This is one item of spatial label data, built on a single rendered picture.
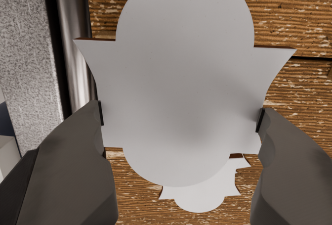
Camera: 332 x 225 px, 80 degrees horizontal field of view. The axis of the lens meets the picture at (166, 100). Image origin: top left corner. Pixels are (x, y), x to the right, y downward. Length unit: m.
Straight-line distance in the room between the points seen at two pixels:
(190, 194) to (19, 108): 0.28
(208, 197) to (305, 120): 0.17
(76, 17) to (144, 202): 0.31
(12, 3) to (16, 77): 0.10
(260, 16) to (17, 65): 0.31
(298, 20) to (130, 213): 0.39
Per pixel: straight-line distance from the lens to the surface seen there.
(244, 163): 0.31
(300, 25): 0.27
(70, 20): 0.28
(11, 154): 0.48
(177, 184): 0.16
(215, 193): 0.33
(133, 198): 0.39
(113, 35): 0.22
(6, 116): 0.70
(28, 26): 0.31
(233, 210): 0.42
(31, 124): 0.37
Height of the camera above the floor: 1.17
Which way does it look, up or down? 63 degrees down
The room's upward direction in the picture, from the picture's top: 176 degrees counter-clockwise
